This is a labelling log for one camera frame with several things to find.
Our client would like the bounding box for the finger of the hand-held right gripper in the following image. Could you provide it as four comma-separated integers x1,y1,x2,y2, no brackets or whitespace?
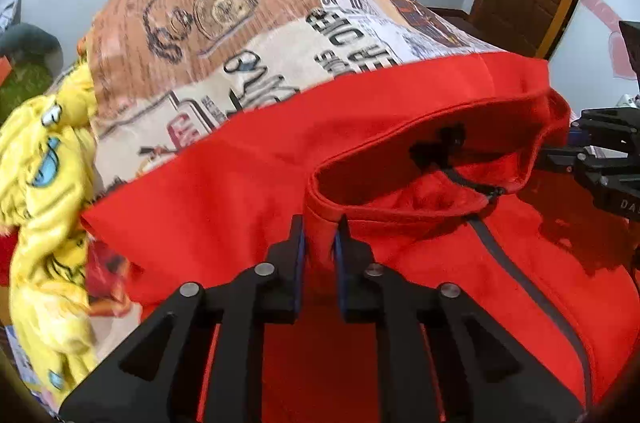
535,144,608,176
567,108,640,146

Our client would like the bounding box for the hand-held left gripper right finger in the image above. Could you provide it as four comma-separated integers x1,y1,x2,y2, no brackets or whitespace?
334,215,586,423

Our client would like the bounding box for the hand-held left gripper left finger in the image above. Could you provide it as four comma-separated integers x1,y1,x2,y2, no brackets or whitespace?
59,214,307,423

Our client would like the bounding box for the red zip jacket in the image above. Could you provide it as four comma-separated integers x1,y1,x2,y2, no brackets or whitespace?
80,53,640,423

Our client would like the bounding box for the pile of clothes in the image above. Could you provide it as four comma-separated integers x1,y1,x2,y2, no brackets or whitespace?
0,0,23,28

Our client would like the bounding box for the printed blanket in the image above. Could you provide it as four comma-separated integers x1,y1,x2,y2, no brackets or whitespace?
5,0,506,409

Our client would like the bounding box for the yellow cartoon print garment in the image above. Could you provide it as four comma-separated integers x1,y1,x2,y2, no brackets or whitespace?
0,60,101,404

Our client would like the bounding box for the green patterned cloth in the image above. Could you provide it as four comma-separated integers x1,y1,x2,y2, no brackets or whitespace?
0,63,56,124

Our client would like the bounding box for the grey cushion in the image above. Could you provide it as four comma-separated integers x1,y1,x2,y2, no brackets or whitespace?
0,23,63,74

